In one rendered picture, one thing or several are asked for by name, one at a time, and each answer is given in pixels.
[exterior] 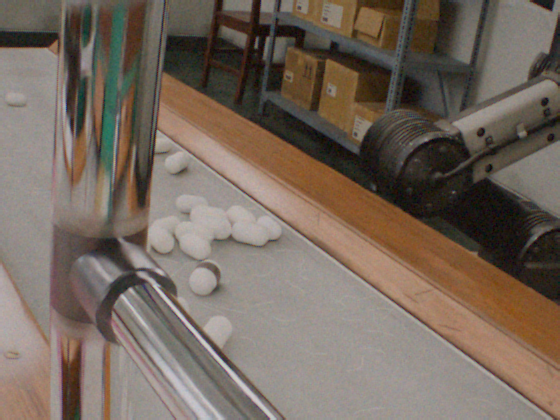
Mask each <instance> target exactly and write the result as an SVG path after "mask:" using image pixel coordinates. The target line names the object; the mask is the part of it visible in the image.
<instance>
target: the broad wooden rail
mask: <svg viewBox="0 0 560 420"><path fill-rule="evenodd" d="M157 130H158V131H159V132H160V133H163V134H164V135H166V136H167V137H168V138H169V139H170V140H172V141H173V142H174V143H176V144H177V145H179V146H180V147H181V148H183V149H184V150H185V151H187V152H188V153H189V154H191V155H192V156H194V157H195V158H196V159H198V160H199V161H200V162H202V163H203V164H204V165H205V166H206V167H208V168H209V169H210V170H212V171H213V172H214V173H216V174H217V175H219V176H220V177H221V178H223V179H224V180H225V181H227V182H228V183H229V184H231V185H232V186H234V187H235V188H236V189H238V190H239V191H240V192H242V193H243V194H245V195H246V196H247V197H249V198H250V199H251V200H253V201H254V202H255V203H257V204H258V205H260V206H261V207H262V208H264V209H265V210H266V211H268V212H269V213H270V214H272V215H274V216H276V217H277V218H278V219H280V220H281V221H282V222H284V223H285V224H287V225H288V226H289V227H291V228H292V229H293V230H295V231H296V232H297V233H299V234H300V235H302V236H303V237H304V238H306V239H307V240H308V241H310V242H311V243H313V244H314V245H315V246H317V247H318V248H319V249H321V250H322V251H323V252H325V253H326V254H328V255H329V256H330V257H332V258H333V259H334V260H336V261H337V262H338V263H340V264H341V265H343V266H344V267H345V268H347V269H348V270H349V271H351V272H352V273H354V274H355V275H356V276H358V277H359V278H360V279H362V280H363V281H364V282H366V284H368V285H369V286H370V287H372V288H374V289H376V290H377V291H379V292H380V293H381V294H383V295H384V296H385V297H387V298H388V299H389V300H391V301H392V302H394V303H395V304H396V305H398V307H399V308H401V309H402V310H403V311H405V312H406V313H407V312H408V313H409V314H410V315H412V316H413V317H414V318H416V319H417V320H418V321H419V322H420V323H422V324H423V325H424V326H426V327H427V328H428V329H429V328H430V329H431V330H433V332H434V333H436V334H437V335H438V336H440V337H441V338H442V339H444V340H445V341H447V342H448V343H450V344H451V345H452V346H454V347H455V348H457V349H458V351H460V352H462V353H464V354H465V355H466V356H468V358H470V359H471V360H472V361H474V362H476V363H478V365H480V366H481V367H482V368H484V369H485V370H486V371H488V372H489V373H491V374H492V375H494V376H495V377H496V378H497V379H498V380H501V381H502V382H503V383H505V385H507V386H508V387H509V388H512V389H513V390H514V391H515V392H517V393H518V394H519V395H521V396H522V397H524V398H525V399H526V400H528V401H529V402H531V404H532V405H535V406H536V407H538V408H539V410H541V411H542V412H544V413H546V414H547V415H548V416H549V417H551V418H552V419H554V420H560V306H559V305H557V304H555V303H553V302H551V301H550V300H549V299H547V298H546V297H544V296H542V295H541V294H540V293H538V292H535V291H533V290H532V289H530V288H529V287H527V286H525V285H524V284H523V283H521V282H520V281H518V280H516V279H515V278H512V277H510V276H509V275H507V274H506V273H504V272H503V271H501V270H499V269H498V268H496V267H495V266H493V265H492V264H490V263H488V262H487V261H486V262H485V261H484V260H482V259H481V258H479V257H477V256H476V255H474V254H473V253H472V252H470V251H468V250H466V249H465V248H463V247H461V246H460V245H459V244H457V243H455V242H454V241H452V240H450V239H449V238H447V237H445V236H443V234H441V233H439V232H436V231H434V230H433V229H431V228H429V227H427V226H426V225H424V224H422V222H420V221H418V220H416V219H415V218H413V217H411V216H410V215H408V214H406V213H404V212H403V211H401V210H399V209H398V208H396V207H394V206H393V205H391V204H389V203H388V202H387V201H385V200H383V199H382V198H380V197H378V196H376V195H375V194H373V193H371V192H369V191H367V190H365V189H364V188H362V187H361V186H359V185H358V184H356V183H354V182H353V181H351V180H349V179H347V178H346V177H344V176H342V175H341V174H339V173H338V172H337V171H335V170H334V169H332V168H330V167H329V166H327V165H325V164H324V163H322V162H320V161H318V160H317V159H315V158H313V157H312V156H310V155H308V154H306V153H305V152H303V151H301V150H300V149H298V148H296V147H294V146H293V145H291V144H289V143H288V142H286V141H284V140H283V139H281V138H279V137H277V136H276V135H274V134H272V133H271V132H269V131H265V130H264V129H262V128H260V127H259V126H257V125H255V124H254V123H252V122H250V121H248V120H247V119H245V118H243V117H242V116H240V115H238V114H236V113H235V112H233V111H231V110H230V109H228V108H226V107H224V106H223V105H221V104H219V103H218V102H216V101H214V100H211V99H209V98H207V97H206V96H204V95H202V94H201V93H199V92H197V91H196V90H195V89H193V88H191V87H190V86H188V85H186V84H183V83H181V82H179V81H178V80H176V79H174V78H173V77H172V76H170V75H168V74H167V73H163V80H162V92H161V96H160V103H159V115H158V127H157Z"/></svg>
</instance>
